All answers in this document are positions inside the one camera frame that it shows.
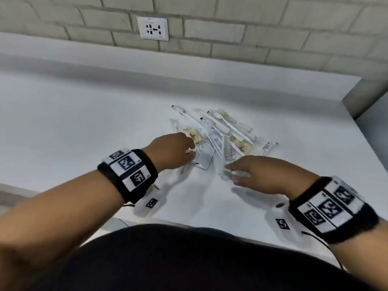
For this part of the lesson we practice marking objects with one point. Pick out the person's right hand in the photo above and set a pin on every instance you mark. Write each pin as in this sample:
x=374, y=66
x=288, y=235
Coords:
x=269, y=175

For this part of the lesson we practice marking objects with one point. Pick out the person's left hand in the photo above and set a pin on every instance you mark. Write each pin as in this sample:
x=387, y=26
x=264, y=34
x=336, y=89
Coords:
x=172, y=151

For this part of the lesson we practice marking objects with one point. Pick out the person's left forearm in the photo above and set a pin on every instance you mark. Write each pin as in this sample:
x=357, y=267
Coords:
x=60, y=215

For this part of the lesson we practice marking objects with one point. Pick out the black left wristband with markers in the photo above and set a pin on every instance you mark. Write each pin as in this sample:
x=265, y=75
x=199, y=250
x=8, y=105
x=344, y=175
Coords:
x=127, y=172

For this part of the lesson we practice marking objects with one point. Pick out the black wristband with markers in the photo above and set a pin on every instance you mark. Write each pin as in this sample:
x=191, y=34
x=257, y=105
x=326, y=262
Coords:
x=333, y=209
x=127, y=172

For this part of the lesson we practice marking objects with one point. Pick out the black right wristband with markers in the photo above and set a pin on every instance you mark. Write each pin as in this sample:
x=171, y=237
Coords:
x=333, y=209

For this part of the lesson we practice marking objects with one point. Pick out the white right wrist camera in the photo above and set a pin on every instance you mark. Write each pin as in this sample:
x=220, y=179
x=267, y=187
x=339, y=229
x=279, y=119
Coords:
x=282, y=224

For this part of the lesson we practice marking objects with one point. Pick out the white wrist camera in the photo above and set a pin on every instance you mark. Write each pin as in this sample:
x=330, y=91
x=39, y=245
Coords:
x=150, y=204
x=282, y=224

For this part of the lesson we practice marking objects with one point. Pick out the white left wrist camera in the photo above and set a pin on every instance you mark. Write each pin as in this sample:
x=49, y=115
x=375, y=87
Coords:
x=150, y=204

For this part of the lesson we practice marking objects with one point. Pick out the white wall socket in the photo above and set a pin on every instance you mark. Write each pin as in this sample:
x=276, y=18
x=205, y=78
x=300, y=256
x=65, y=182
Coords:
x=153, y=28

